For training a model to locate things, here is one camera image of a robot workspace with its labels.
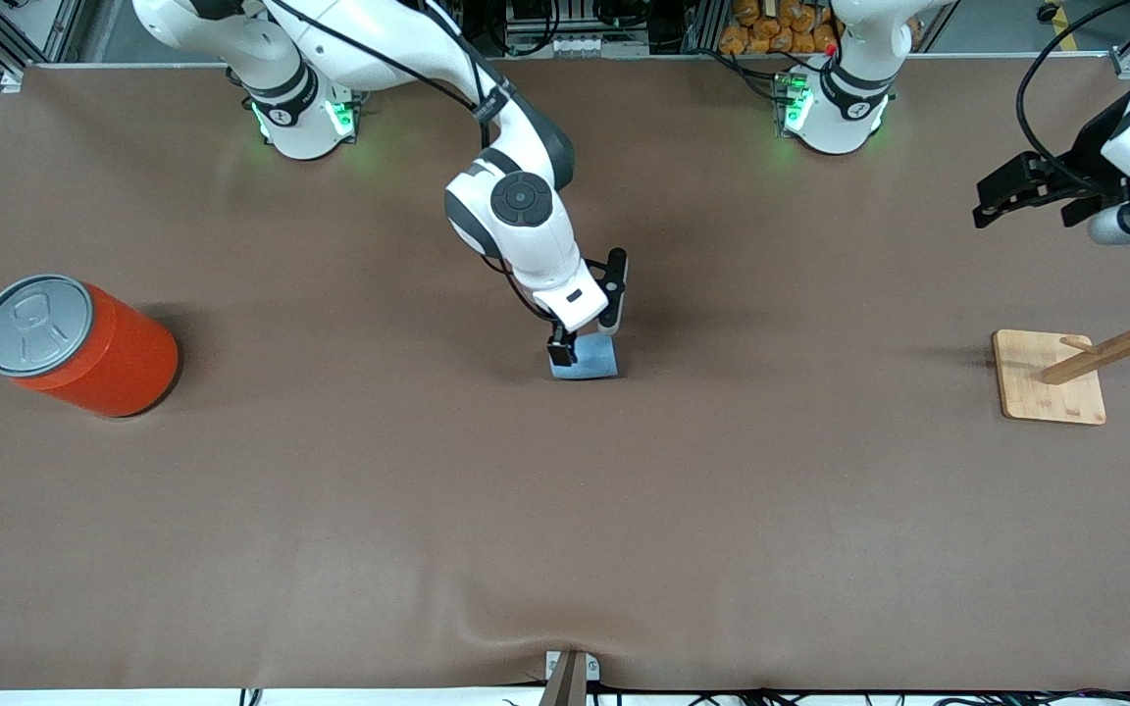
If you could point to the blue cup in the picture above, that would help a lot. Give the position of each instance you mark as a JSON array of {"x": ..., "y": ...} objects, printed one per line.
[{"x": 594, "y": 360}]

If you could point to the red can with grey lid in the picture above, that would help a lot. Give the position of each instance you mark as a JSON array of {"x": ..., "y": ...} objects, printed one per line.
[{"x": 114, "y": 358}]

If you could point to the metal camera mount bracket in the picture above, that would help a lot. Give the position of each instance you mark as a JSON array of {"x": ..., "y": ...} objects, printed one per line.
[{"x": 565, "y": 681}]

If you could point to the white power strip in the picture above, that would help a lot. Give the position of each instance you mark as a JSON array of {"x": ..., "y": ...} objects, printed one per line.
[{"x": 575, "y": 46}]

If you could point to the pile of orange round items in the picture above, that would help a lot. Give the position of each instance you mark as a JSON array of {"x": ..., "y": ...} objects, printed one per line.
[{"x": 771, "y": 34}]

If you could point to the wooden mug tree stand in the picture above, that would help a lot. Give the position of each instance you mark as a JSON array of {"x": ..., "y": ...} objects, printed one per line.
[{"x": 1046, "y": 384}]

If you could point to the brown table cover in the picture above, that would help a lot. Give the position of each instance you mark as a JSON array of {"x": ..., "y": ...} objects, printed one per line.
[{"x": 526, "y": 510}]

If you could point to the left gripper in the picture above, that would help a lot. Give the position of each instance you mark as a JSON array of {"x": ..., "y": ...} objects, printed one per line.
[{"x": 1092, "y": 147}]

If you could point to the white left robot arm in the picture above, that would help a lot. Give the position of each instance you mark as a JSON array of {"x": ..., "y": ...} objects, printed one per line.
[{"x": 845, "y": 103}]

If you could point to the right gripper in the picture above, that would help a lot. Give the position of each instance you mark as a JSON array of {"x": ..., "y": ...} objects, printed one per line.
[{"x": 559, "y": 347}]

